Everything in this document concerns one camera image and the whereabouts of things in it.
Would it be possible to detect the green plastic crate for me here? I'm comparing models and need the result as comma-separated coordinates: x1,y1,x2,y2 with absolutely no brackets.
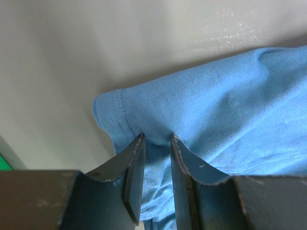
0,154,12,171

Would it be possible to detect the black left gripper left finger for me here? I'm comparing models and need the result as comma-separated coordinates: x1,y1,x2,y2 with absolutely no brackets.
59,134,146,230

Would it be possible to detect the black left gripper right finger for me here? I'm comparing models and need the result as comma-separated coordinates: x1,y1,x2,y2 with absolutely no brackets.
171,134,248,230

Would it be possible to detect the blue t-shirt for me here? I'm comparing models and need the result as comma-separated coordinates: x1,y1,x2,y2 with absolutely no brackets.
92,46,307,230

